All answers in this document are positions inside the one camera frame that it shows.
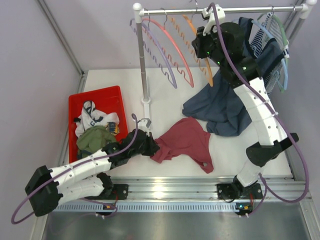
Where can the maroon tank top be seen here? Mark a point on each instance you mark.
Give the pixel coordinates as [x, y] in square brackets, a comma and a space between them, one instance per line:
[185, 137]

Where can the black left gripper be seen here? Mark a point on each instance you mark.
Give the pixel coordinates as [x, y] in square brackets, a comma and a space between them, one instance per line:
[151, 144]

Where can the silver clothes rack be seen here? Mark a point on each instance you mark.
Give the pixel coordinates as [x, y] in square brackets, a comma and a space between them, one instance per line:
[302, 7]

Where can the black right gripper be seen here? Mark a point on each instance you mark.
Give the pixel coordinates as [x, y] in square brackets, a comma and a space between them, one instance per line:
[200, 38]

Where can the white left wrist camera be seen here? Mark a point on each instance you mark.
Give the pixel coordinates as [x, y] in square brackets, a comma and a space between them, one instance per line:
[144, 124]

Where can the orange plastic hanger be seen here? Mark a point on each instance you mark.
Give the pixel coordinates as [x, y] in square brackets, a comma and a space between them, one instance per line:
[206, 70]

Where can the olive green garment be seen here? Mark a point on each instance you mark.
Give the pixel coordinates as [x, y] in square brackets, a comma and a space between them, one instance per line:
[93, 139]

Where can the blue-grey tank top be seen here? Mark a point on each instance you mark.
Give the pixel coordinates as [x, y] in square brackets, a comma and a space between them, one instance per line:
[219, 105]

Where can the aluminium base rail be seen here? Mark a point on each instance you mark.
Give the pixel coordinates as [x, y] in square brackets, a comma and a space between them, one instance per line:
[196, 188]

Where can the striped navy white garment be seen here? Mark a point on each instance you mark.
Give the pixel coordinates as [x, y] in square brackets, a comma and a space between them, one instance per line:
[268, 29]

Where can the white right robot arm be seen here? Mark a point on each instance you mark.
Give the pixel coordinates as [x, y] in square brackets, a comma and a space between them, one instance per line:
[243, 75]

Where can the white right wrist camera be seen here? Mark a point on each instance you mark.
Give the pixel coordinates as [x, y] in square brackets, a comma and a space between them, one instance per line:
[212, 12]

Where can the red plastic bin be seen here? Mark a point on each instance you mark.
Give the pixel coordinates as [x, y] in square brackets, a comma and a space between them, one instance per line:
[108, 100]

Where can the perforated grey cable duct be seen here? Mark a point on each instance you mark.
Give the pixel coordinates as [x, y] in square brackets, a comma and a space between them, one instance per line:
[151, 207]

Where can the blue yellow printed garment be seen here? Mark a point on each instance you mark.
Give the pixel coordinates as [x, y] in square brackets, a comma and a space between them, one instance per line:
[113, 128]

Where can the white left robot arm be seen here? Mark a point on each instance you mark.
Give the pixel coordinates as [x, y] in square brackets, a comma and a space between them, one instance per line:
[49, 188]

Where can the green plastic hanger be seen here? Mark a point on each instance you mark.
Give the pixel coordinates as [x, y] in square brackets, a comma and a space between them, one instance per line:
[283, 87]

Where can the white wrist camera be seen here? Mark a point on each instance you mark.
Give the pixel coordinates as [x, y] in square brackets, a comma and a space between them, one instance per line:
[144, 124]
[212, 12]

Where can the light blue plastic hanger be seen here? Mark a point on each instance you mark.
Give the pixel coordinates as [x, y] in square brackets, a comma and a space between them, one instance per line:
[267, 43]

